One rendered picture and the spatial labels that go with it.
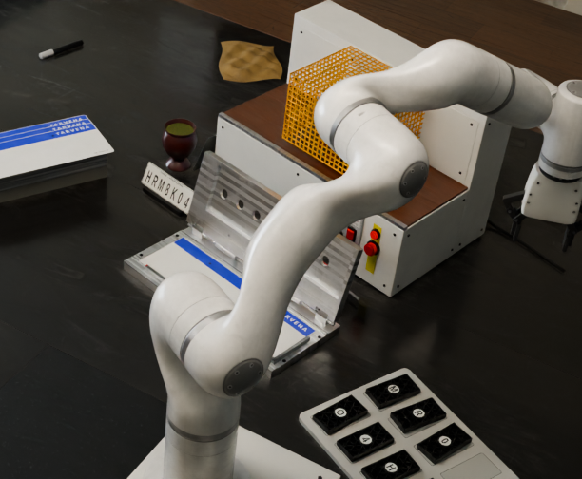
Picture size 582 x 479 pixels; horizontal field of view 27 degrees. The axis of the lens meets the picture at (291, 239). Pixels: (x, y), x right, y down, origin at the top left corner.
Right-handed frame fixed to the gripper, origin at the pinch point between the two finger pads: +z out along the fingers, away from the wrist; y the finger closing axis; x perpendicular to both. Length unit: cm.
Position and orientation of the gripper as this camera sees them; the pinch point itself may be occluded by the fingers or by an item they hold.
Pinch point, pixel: (540, 239)
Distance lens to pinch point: 224.7
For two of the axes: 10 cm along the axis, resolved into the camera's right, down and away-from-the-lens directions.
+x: -2.0, 5.7, -8.0
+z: -1.1, 8.0, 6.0
